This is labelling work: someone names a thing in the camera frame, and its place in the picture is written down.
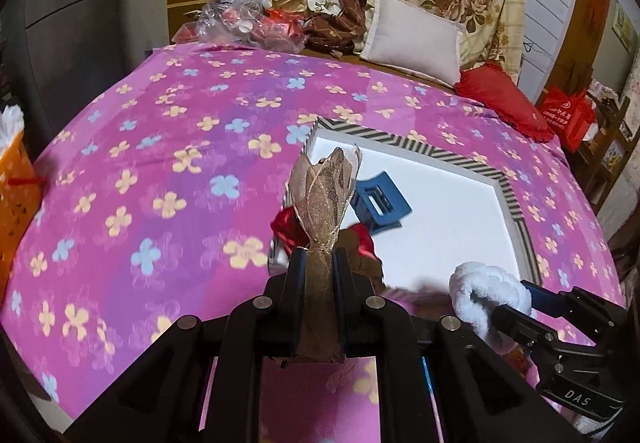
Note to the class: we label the blue hair claw clip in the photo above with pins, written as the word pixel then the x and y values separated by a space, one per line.
pixel 395 213

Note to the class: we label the red satin bow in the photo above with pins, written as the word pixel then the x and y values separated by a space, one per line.
pixel 286 228

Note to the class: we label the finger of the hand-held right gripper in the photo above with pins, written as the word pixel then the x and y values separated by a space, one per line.
pixel 542 297
pixel 520 325

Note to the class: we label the wooden chair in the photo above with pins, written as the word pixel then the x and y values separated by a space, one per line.
pixel 612 153

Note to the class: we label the brown patterned cloth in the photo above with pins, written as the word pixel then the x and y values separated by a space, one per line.
pixel 335 28

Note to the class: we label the white fluffy cloth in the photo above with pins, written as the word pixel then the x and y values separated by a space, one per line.
pixel 11 123

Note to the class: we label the striped cardboard box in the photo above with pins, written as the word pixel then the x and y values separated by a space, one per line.
pixel 450 213

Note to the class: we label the pink floral bedsheet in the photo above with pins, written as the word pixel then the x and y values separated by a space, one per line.
pixel 150 148

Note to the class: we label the white pillow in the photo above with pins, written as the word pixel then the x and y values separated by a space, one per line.
pixel 415 38

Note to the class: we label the clear plastic bag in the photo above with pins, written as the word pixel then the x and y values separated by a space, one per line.
pixel 225 15

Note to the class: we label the red shopping bag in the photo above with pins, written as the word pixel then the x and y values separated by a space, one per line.
pixel 567 118

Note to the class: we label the gold organza scrunchie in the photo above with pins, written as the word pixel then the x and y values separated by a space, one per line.
pixel 322 193

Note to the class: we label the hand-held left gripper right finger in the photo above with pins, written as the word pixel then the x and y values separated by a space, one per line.
pixel 345 293

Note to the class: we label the white fluffy scrunchie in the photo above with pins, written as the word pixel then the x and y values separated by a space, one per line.
pixel 472 293

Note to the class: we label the red foil packaging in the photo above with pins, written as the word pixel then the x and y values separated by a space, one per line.
pixel 280 30

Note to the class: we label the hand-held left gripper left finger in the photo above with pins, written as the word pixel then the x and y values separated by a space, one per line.
pixel 299 288

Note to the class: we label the red frilled pillow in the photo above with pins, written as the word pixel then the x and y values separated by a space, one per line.
pixel 500 98

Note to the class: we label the orange plastic basket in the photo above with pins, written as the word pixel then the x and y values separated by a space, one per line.
pixel 17 203

